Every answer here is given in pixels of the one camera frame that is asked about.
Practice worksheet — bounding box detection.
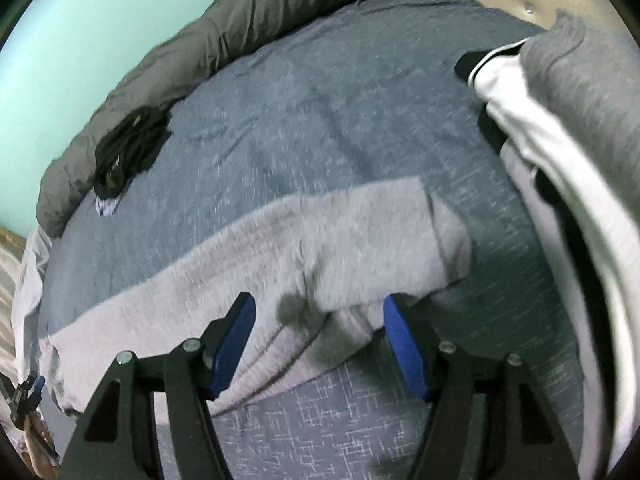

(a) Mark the grey fleece garment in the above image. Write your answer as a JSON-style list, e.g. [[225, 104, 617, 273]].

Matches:
[[40, 178, 473, 414]]

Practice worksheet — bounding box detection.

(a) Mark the person's left hand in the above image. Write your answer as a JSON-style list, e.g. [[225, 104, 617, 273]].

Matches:
[[23, 412, 60, 480]]

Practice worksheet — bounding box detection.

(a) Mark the light grey sheet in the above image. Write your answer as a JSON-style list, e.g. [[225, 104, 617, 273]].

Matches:
[[11, 226, 51, 382]]

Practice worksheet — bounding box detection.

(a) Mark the light blue cloth piece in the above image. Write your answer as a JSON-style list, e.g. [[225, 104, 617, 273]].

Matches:
[[94, 195, 122, 218]]

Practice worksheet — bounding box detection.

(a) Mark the black and white garment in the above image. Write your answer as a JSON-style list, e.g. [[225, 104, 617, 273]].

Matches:
[[456, 41, 639, 469]]

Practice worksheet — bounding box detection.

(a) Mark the black clothing item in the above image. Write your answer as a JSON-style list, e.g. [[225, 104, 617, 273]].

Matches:
[[93, 106, 170, 200]]

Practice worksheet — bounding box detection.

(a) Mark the blue patterned bedspread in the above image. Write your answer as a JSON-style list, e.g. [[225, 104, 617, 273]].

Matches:
[[38, 0, 584, 453]]

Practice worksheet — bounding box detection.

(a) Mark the folded grey garment stack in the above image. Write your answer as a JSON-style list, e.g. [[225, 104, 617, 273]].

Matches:
[[520, 10, 639, 214]]

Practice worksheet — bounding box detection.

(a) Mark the dark grey rolled duvet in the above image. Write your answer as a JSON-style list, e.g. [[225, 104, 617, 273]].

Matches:
[[36, 0, 358, 238]]

